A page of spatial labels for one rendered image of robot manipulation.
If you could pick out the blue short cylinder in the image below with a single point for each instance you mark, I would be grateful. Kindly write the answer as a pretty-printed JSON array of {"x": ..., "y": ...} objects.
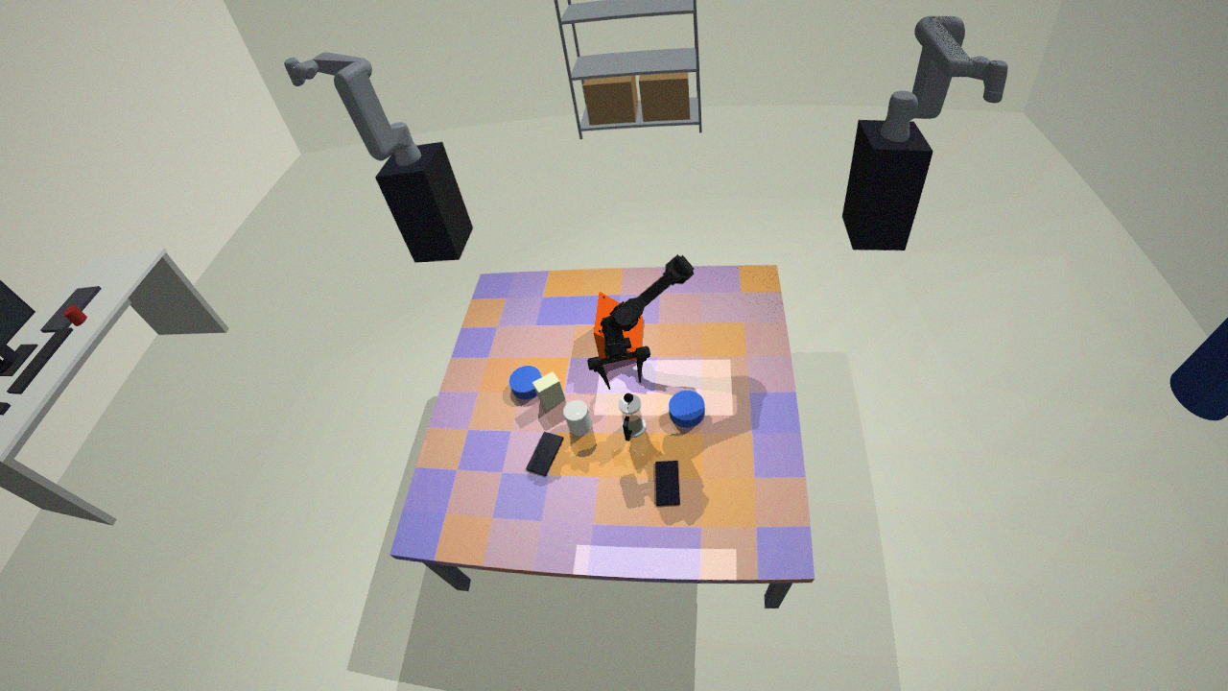
[
  {"x": 687, "y": 409},
  {"x": 521, "y": 381}
]

